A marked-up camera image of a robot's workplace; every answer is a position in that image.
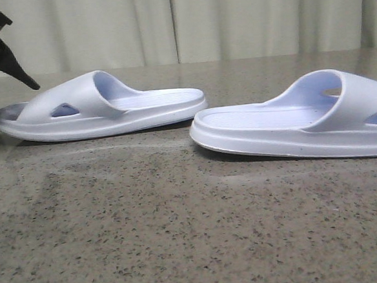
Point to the light blue slipper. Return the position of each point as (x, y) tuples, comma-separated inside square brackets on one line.
[(325, 113), (97, 104)]

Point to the pale green curtain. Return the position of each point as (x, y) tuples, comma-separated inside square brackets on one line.
[(49, 36)]

